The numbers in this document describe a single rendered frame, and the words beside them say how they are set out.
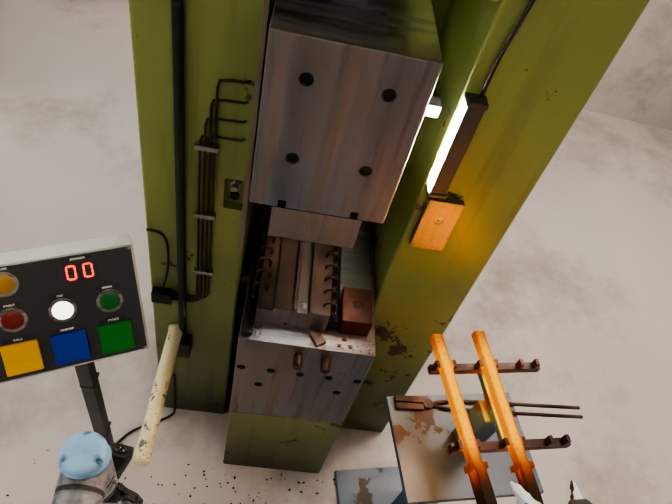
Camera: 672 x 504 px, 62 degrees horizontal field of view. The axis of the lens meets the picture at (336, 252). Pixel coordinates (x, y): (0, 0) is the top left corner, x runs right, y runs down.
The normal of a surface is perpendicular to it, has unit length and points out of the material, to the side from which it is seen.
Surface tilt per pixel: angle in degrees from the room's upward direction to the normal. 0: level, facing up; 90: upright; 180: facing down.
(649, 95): 90
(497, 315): 0
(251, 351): 90
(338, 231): 90
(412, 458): 0
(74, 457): 0
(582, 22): 90
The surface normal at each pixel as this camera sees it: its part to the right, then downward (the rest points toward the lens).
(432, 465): 0.19, -0.65
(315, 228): -0.04, 0.75
